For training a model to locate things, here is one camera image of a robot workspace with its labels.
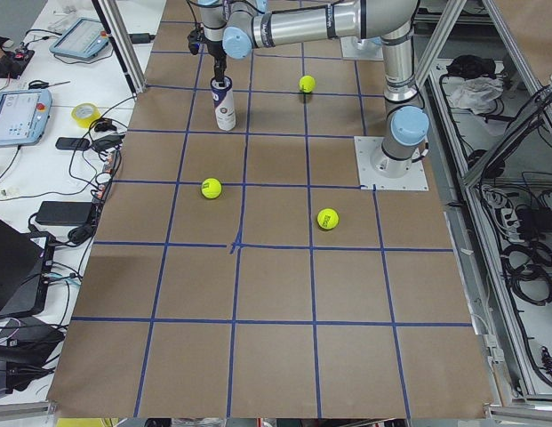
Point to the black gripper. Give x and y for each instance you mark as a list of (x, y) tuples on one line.
[(216, 50)]

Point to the Wilson tennis ball can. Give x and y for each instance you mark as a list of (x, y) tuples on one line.
[(223, 101)]

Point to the tennis ball right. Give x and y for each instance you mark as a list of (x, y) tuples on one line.
[(307, 84)]

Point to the tennis ball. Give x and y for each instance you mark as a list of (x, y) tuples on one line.
[(307, 84), (211, 188), (327, 219)]

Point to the tennis ball centre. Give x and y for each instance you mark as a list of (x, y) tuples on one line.
[(211, 188)]

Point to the tennis ball upper left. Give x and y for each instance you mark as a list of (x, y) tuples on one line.
[(327, 219)]

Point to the far teach pendant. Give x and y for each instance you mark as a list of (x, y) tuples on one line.
[(83, 40)]

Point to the teach pendant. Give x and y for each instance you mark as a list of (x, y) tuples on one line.
[(23, 116), (83, 40)]

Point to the yellow tape roll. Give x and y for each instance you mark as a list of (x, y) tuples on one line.
[(85, 114)]

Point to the black phone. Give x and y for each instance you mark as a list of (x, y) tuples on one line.
[(72, 144)]

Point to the scissors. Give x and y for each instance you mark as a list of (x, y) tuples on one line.
[(41, 84)]

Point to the near teach pendant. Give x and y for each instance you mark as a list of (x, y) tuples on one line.
[(23, 116)]

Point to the brown paper table cover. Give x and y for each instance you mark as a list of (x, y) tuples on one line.
[(241, 305)]

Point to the black power adapter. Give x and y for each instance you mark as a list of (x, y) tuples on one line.
[(63, 213)]

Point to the laptop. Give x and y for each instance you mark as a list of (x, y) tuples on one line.
[(25, 260)]

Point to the aluminium frame post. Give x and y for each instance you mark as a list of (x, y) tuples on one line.
[(113, 23)]

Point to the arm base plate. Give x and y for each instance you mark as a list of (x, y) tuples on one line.
[(377, 171), (353, 48)]

